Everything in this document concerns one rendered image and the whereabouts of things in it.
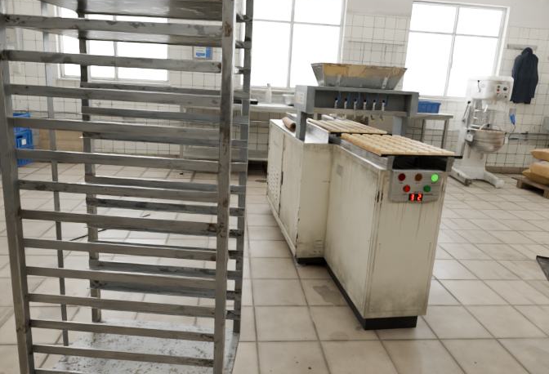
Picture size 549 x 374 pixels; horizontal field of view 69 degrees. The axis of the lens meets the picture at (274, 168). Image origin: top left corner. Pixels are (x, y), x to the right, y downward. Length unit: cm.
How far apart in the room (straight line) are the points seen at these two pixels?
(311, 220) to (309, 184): 24
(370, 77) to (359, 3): 335
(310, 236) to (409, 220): 83
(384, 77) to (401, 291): 127
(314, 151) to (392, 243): 79
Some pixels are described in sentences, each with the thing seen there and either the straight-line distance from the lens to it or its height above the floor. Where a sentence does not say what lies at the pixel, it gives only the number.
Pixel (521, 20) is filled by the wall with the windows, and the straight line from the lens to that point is 689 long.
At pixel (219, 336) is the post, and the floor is 45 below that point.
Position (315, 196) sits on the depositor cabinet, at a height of 50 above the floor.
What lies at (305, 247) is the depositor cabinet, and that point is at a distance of 265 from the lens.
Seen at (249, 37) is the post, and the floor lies 135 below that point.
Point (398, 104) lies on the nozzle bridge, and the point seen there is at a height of 109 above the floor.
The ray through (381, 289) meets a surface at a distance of 210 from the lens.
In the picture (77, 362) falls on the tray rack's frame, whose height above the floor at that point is 15.
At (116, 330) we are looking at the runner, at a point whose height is 42.
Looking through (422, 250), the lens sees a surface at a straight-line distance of 210.
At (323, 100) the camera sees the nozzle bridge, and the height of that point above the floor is 110.
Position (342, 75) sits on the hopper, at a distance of 253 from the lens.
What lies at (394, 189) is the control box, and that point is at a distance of 188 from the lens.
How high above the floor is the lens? 121
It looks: 13 degrees down
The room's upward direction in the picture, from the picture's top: 3 degrees clockwise
